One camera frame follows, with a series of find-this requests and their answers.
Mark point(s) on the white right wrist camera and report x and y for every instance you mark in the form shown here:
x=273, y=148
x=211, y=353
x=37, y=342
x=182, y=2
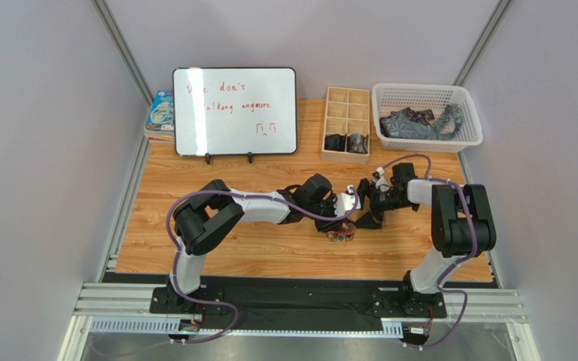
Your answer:
x=379, y=180

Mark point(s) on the rolled black tie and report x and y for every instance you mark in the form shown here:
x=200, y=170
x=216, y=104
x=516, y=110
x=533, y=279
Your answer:
x=335, y=142

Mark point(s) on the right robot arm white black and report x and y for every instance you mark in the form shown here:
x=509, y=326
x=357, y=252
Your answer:
x=461, y=222

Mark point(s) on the blue book stack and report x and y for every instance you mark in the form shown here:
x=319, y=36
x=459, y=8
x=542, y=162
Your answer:
x=159, y=125

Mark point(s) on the aluminium frame rail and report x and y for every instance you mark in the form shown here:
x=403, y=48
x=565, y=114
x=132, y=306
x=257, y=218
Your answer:
x=112, y=320

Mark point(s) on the dark patterned tie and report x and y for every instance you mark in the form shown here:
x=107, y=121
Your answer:
x=424, y=117

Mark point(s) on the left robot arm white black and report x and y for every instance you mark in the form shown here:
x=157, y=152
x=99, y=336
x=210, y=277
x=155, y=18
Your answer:
x=198, y=222

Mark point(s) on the wooden compartment box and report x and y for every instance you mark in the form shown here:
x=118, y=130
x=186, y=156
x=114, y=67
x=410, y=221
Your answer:
x=347, y=111

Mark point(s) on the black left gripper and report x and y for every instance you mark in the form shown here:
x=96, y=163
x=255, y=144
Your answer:
x=333, y=219

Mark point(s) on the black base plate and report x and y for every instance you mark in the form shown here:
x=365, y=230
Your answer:
x=294, y=304

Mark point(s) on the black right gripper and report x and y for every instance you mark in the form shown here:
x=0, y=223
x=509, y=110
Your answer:
x=375, y=204

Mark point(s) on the colourful patterned tie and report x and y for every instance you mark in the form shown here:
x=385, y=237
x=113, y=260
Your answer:
x=344, y=233

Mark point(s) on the whiteboard with red writing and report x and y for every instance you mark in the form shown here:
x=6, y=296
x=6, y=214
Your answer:
x=235, y=111

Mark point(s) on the white plastic basket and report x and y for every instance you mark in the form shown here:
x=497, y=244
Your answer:
x=388, y=97

